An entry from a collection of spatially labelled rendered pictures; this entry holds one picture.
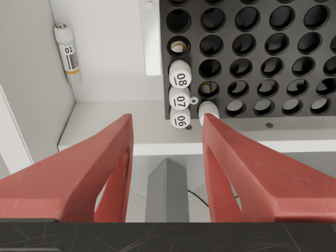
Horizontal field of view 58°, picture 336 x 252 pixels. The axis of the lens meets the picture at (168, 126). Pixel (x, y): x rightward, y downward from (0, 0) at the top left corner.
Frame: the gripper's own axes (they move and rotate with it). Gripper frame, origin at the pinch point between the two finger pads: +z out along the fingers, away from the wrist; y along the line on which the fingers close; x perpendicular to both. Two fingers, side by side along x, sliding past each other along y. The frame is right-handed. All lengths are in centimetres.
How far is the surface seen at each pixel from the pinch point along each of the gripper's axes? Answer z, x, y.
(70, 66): 11.9, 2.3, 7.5
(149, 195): 83, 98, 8
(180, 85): 5.3, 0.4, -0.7
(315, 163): 27.3, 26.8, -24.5
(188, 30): 6.4, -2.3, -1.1
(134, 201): 101, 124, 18
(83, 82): 13.1, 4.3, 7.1
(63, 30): 11.7, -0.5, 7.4
